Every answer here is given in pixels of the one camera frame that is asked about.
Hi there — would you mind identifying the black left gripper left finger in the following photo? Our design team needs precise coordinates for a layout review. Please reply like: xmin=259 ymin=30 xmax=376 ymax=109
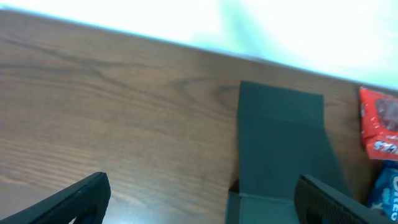
xmin=1 ymin=172 xmax=111 ymax=224

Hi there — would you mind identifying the red Hacks candy bag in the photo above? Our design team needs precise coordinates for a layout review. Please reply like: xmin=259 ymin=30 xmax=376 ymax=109
xmin=359 ymin=87 xmax=397 ymax=161

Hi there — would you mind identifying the blue Oreo cookie pack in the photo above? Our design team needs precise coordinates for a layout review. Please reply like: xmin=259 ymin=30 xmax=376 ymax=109
xmin=368 ymin=161 xmax=397 ymax=223

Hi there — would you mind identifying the dark green gift box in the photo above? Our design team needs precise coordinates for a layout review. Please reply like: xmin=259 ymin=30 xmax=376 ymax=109
xmin=225 ymin=81 xmax=351 ymax=223

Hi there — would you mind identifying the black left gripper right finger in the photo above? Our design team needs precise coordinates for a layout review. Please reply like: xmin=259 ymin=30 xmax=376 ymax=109
xmin=294 ymin=175 xmax=392 ymax=224

